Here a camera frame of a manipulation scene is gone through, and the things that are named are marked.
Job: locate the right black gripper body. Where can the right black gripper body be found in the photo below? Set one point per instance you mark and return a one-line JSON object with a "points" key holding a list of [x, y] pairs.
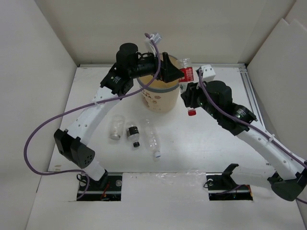
{"points": [[202, 101]]}

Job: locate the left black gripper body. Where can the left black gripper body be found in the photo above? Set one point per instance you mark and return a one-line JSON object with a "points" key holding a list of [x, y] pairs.
{"points": [[160, 75]]}

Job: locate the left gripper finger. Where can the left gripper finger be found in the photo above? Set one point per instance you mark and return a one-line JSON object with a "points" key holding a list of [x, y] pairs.
{"points": [[173, 76], [170, 62]]}

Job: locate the red label bottle red cap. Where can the red label bottle red cap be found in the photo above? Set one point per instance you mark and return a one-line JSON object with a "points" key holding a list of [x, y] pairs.
{"points": [[186, 68]]}

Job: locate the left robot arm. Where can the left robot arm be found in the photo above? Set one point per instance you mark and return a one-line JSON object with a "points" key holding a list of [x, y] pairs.
{"points": [[129, 65]]}

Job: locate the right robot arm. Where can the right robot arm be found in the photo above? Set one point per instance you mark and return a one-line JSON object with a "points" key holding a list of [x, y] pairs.
{"points": [[215, 97]]}

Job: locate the beige bin with grey rim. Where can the beige bin with grey rim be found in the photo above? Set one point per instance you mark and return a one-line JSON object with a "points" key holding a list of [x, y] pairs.
{"points": [[161, 97]]}

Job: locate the clear crumpled bottle white cap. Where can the clear crumpled bottle white cap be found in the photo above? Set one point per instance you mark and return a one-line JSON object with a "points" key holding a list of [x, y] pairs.
{"points": [[151, 139]]}

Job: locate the clear jar with silver lid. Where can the clear jar with silver lid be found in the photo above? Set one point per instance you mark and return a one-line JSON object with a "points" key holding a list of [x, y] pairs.
{"points": [[116, 127]]}

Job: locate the small bottle with black cap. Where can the small bottle with black cap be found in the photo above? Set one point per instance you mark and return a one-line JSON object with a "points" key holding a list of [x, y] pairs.
{"points": [[132, 133]]}

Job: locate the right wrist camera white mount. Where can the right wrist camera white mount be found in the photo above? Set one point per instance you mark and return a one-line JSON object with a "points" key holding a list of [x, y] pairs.
{"points": [[206, 72]]}

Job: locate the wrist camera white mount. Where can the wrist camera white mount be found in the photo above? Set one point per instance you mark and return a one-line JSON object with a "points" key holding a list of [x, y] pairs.
{"points": [[152, 38], [206, 72]]}

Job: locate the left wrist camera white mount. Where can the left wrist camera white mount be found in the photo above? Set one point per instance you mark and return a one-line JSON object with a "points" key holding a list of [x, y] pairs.
{"points": [[152, 38]]}

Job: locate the aluminium rail frame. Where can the aluminium rail frame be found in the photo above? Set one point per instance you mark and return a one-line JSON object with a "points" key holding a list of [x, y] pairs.
{"points": [[234, 75]]}

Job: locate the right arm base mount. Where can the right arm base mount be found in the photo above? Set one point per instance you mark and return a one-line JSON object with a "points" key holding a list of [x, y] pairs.
{"points": [[221, 186]]}

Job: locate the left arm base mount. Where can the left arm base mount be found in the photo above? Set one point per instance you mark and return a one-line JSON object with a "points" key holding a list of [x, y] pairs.
{"points": [[111, 191]]}

